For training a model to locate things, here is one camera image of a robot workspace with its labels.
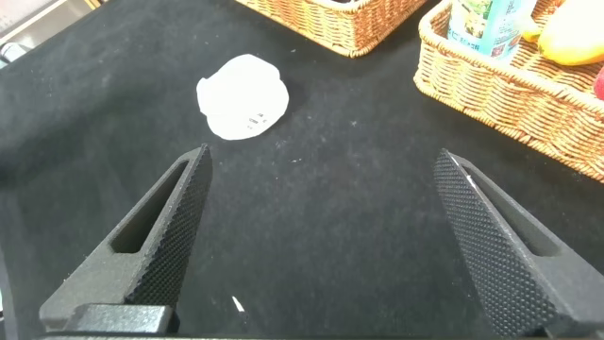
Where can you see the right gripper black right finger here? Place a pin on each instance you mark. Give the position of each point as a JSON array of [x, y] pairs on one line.
[[519, 269]]

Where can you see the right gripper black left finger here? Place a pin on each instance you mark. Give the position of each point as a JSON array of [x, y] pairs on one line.
[[156, 264]]

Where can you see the white round lid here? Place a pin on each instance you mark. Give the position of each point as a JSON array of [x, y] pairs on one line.
[[243, 96]]

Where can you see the red pink peach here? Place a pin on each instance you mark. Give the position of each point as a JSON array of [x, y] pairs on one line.
[[600, 84]]

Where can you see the yellow lemon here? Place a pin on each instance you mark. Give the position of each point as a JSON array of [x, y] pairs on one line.
[[575, 38]]

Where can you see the water bottle blue cap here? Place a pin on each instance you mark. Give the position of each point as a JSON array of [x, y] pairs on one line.
[[486, 28]]

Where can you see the black table cloth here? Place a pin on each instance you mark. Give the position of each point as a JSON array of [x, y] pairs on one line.
[[321, 212]]

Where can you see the yellow banana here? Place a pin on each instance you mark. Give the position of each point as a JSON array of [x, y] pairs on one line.
[[531, 32]]

